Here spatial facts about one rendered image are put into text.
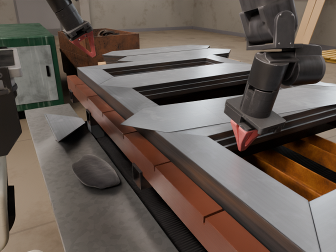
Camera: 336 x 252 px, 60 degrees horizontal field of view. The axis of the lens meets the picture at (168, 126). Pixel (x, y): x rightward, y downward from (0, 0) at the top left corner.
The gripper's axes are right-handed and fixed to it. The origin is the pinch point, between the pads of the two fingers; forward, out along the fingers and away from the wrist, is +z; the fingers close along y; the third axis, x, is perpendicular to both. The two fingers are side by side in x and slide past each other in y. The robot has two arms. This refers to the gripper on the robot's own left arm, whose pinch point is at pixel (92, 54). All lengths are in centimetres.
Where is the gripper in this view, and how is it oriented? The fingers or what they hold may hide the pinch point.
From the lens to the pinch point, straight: 93.3
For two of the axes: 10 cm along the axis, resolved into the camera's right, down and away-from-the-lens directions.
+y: -4.6, -3.6, 8.2
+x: -7.9, 5.8, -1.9
